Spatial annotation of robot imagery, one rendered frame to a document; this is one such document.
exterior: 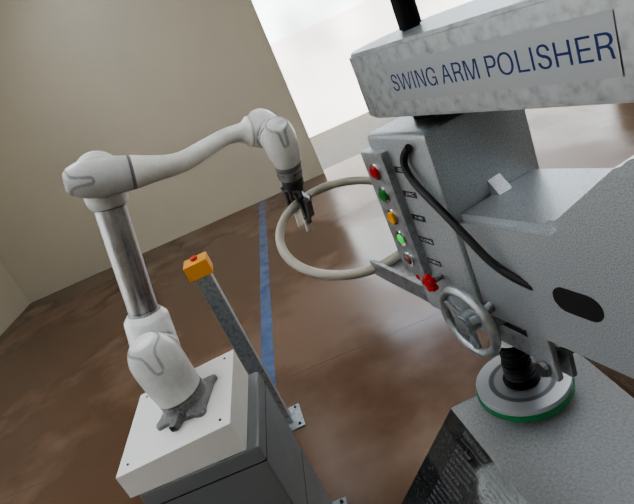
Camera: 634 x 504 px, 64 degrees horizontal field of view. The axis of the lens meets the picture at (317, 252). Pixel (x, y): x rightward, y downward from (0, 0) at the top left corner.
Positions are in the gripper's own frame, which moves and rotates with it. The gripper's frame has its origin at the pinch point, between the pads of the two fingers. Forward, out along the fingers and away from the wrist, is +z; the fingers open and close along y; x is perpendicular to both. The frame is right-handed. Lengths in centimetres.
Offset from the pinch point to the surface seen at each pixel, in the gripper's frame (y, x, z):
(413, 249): 70, -26, -44
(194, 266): -62, -24, 38
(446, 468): 87, -43, 8
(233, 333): -48, -27, 77
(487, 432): 92, -33, -3
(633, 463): 118, -27, -13
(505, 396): 92, -26, -8
